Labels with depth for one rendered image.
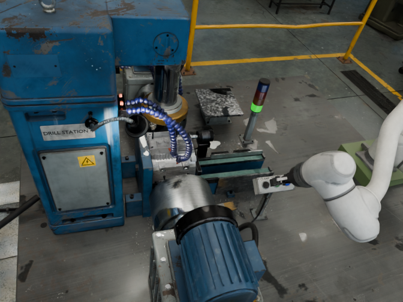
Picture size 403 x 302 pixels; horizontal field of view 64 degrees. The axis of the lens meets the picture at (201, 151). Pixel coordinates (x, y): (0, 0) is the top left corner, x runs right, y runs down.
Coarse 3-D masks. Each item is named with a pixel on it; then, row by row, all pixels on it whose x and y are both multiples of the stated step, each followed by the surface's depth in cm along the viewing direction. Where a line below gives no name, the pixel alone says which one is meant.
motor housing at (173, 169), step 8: (184, 144) 141; (192, 144) 141; (184, 152) 139; (192, 152) 140; (168, 160) 137; (168, 168) 137; (176, 168) 138; (192, 168) 140; (160, 176) 138; (168, 176) 140
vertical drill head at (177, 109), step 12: (156, 72) 109; (168, 72) 107; (156, 84) 112; (168, 84) 111; (144, 96) 124; (156, 96) 116; (168, 96) 114; (180, 96) 123; (168, 108) 117; (180, 108) 120; (156, 120) 117; (180, 120) 120
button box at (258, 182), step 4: (268, 176) 138; (272, 176) 138; (252, 180) 140; (256, 180) 137; (260, 180) 136; (264, 180) 136; (268, 180) 137; (256, 184) 137; (260, 184) 136; (292, 184) 139; (256, 188) 137; (260, 188) 135; (264, 188) 135; (268, 188) 136; (272, 188) 137; (276, 188) 137; (280, 188) 138; (284, 188) 138; (288, 188) 139; (292, 188) 139; (256, 192) 138; (260, 192) 135; (264, 192) 135; (268, 192) 136; (272, 192) 138
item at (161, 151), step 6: (150, 132) 137; (156, 132) 138; (162, 132) 139; (168, 132) 140; (150, 138) 137; (156, 138) 139; (162, 138) 140; (150, 144) 136; (156, 144) 137; (162, 144) 136; (168, 144) 136; (150, 150) 131; (156, 150) 132; (162, 150) 133; (168, 150) 134; (156, 156) 135; (162, 156) 136; (168, 156) 136
